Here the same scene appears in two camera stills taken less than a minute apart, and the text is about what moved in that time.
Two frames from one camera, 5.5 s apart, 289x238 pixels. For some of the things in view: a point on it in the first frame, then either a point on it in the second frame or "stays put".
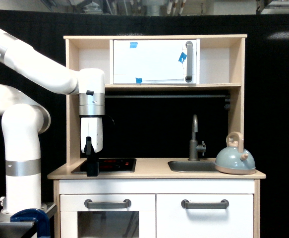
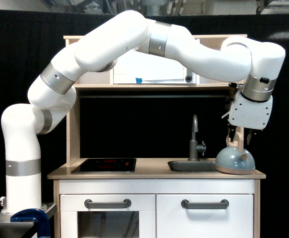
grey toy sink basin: x=193 y=166 stays put
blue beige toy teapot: x=233 y=159 stays put
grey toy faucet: x=194 y=148 stays put
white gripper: x=92 y=127 -> x=245 y=113
